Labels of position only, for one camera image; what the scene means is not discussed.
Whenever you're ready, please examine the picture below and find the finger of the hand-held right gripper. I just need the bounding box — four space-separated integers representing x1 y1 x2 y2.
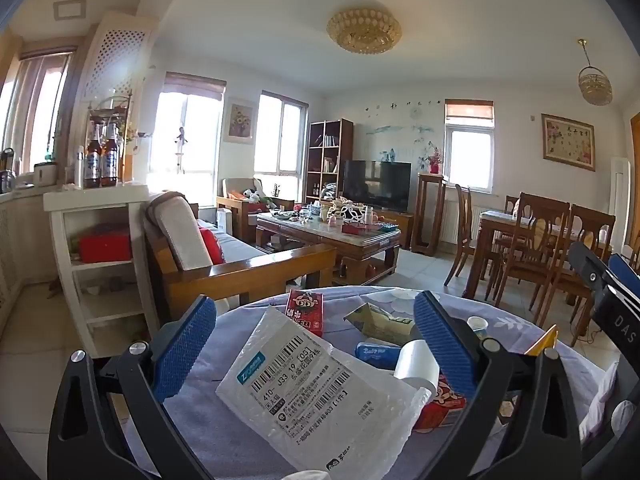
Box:
569 241 610 307
607 253 640 306

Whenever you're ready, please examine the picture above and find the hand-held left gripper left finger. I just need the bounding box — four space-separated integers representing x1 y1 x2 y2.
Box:
47 295 218 480

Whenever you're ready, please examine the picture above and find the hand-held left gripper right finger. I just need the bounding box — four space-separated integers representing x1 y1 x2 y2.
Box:
412 290 583 480

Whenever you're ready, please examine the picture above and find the small white plastic cup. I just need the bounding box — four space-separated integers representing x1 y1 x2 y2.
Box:
466 316 490 343

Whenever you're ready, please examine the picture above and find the white mailer bag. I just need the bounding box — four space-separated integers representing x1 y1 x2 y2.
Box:
216 306 433 480

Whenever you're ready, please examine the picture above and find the round table floral cloth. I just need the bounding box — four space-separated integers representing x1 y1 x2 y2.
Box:
120 285 621 480

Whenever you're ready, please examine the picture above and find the red cartoon snack bag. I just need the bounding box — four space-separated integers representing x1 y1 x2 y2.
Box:
412 375 468 433

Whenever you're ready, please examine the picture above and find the green yellow crushed carton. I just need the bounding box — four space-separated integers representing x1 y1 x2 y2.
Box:
344 302 418 346

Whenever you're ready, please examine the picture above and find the white standing air conditioner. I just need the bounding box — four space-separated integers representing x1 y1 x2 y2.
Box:
610 156 631 246

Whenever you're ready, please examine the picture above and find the yellow cardboard packet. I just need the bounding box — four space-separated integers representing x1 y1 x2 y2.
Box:
525 324 560 358

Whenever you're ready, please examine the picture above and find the wooden sofa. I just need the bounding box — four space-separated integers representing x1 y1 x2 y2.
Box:
144 191 337 321

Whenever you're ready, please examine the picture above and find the white shelf unit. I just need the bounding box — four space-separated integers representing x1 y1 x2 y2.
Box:
42 185 161 356

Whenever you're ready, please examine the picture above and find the red cushion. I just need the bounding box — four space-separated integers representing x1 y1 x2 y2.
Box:
199 226 225 266

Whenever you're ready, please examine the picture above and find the wooden dining table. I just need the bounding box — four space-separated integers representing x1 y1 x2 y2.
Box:
462 209 613 301

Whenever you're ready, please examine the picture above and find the red drink carton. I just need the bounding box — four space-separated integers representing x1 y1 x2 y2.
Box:
285 289 325 338

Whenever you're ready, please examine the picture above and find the wooden television cabinet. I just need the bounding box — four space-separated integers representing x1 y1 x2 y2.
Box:
375 207 416 251

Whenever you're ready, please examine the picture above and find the large framed flower painting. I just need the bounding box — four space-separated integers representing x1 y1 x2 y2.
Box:
541 113 597 172

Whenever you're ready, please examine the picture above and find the red storage box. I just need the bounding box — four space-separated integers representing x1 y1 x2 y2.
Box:
77 225 133 263

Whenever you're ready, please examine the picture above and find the wooden armchair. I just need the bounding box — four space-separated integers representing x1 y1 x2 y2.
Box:
216 177 296 241

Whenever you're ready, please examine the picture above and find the wooden coffee table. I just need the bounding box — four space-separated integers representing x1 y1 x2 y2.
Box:
256 210 402 286

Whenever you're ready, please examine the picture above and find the tall wooden plant stand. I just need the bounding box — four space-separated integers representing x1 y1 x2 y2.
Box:
412 172 447 257

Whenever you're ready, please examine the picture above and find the flat screen television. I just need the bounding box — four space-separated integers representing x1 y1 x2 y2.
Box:
342 159 413 212

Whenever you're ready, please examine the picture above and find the crystal pendant lamp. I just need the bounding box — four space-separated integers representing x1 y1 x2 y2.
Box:
576 38 613 107

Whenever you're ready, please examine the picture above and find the brown beer bottle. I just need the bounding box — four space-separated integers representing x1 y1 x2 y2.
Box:
82 121 103 188
100 121 121 187

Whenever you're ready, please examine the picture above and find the wooden bookshelf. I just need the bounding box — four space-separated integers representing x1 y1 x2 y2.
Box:
304 119 355 206

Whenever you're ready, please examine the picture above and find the white countertop appliance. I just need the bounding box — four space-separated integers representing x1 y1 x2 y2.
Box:
34 161 58 187

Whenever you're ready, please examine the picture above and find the small framed flower painting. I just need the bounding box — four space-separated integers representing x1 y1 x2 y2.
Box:
222 97 257 145

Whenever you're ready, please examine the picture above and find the white lattice partition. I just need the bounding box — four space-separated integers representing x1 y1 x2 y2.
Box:
67 12 158 181

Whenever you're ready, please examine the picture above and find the gold ceiling lamp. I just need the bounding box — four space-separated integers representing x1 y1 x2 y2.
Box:
326 6 403 53

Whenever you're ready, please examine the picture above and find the white ceiling vent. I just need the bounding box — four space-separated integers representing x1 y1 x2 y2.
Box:
52 0 87 21

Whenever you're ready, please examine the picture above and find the white wall radiator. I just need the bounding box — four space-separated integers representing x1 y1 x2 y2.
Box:
440 200 496 246

